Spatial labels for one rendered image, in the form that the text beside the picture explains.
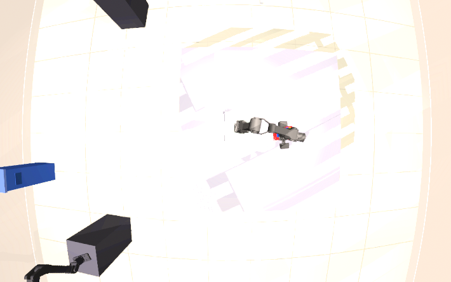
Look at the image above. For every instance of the red circuit board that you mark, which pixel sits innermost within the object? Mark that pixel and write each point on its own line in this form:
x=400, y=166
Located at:
x=276, y=136

